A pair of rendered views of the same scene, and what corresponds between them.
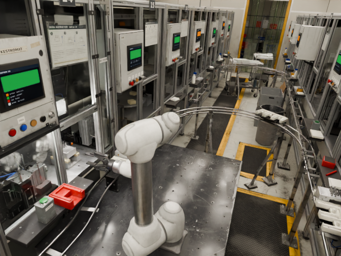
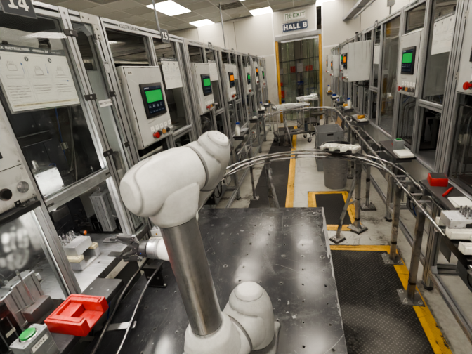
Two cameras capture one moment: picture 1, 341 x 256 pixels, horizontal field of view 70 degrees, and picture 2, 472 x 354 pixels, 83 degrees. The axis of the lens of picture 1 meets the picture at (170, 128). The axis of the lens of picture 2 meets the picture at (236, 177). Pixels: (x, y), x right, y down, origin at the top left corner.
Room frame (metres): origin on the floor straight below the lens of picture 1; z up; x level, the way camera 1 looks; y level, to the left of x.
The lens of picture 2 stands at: (0.33, 0.00, 1.67)
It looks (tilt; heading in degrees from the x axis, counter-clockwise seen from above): 21 degrees down; 357
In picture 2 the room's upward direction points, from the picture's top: 8 degrees counter-clockwise
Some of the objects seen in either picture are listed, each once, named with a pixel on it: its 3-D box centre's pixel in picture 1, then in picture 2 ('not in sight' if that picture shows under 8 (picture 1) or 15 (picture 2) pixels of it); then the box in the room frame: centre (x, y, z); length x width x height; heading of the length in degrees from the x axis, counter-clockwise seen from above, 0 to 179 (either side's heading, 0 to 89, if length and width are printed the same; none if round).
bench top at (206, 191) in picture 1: (164, 195); (232, 275); (1.51, 0.02, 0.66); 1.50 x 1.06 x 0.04; 161
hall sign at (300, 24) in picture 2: not in sight; (295, 26); (8.99, -2.87, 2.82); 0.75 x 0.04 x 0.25; 71
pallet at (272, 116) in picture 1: (270, 117); (339, 150); (2.83, -1.24, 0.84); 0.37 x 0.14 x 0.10; 39
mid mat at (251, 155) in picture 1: (254, 160); (331, 208); (3.15, -1.29, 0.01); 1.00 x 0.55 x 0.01; 161
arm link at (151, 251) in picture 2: (118, 166); (155, 248); (1.37, 0.34, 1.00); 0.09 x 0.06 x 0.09; 161
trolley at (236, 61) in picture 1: (243, 76); (291, 122); (6.56, -1.88, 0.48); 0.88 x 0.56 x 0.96; 89
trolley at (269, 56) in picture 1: (261, 69); (307, 112); (7.63, -2.68, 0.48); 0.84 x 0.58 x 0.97; 169
